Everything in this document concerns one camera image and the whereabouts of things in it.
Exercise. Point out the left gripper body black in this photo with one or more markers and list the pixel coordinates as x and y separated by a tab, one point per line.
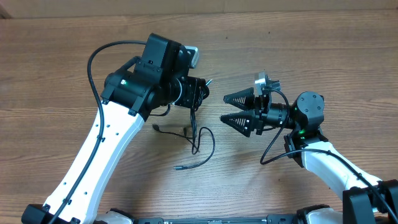
188	92

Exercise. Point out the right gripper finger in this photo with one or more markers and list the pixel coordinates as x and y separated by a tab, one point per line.
243	99
244	121

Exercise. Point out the cardboard backdrop panel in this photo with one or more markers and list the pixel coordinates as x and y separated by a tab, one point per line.
27	9

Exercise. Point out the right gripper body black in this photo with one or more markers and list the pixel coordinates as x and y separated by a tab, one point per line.
278	114

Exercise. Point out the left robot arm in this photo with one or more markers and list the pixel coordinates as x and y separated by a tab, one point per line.
159	77

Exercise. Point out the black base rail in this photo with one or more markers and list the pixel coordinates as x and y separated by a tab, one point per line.
269	219

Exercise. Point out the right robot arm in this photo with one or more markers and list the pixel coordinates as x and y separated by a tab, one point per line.
366	198

